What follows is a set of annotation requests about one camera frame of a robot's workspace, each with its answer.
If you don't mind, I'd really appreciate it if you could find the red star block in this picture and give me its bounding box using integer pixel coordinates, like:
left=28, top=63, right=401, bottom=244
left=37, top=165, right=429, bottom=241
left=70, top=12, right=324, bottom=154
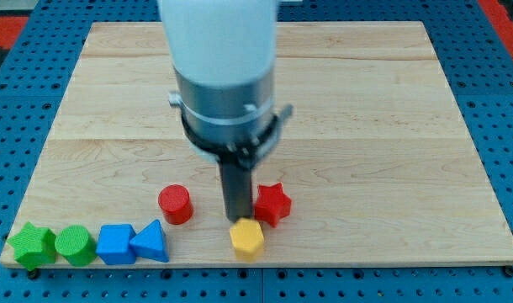
left=254, top=183, right=292, bottom=228

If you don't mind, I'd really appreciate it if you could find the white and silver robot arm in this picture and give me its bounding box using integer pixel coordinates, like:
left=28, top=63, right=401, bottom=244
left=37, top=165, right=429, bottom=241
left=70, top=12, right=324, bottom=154
left=158, top=0, right=283, bottom=170

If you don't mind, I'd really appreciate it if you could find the light wooden board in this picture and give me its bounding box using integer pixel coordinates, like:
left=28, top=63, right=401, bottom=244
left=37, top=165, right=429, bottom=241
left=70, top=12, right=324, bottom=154
left=11, top=22, right=513, bottom=268

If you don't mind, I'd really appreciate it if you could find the green star block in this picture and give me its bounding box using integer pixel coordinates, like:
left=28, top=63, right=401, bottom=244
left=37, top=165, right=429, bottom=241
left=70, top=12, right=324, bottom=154
left=8, top=222, right=56, bottom=271

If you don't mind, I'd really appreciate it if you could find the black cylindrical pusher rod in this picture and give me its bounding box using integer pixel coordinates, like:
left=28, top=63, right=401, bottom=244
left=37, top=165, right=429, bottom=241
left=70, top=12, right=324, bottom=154
left=219, top=162, right=253, bottom=222

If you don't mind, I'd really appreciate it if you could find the yellow hexagon block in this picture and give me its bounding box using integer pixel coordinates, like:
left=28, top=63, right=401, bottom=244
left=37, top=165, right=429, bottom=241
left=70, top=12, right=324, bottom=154
left=230, top=218, right=265, bottom=262

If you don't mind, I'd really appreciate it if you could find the red cylinder block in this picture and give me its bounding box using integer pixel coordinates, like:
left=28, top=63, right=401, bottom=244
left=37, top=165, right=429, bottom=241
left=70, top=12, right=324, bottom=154
left=158, top=184, right=193, bottom=225

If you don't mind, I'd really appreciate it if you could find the blue triangle block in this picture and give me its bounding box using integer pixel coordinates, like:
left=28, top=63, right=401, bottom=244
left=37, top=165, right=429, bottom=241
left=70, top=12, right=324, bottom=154
left=130, top=220, right=169, bottom=263

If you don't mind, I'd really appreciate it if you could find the blue pentagon block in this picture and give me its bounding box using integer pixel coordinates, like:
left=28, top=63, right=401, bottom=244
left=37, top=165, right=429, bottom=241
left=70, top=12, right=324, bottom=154
left=96, top=224, right=136, bottom=265

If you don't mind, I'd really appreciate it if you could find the green cylinder block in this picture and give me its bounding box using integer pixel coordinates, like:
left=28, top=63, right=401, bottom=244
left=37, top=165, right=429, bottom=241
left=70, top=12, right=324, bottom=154
left=55, top=225, right=97, bottom=267

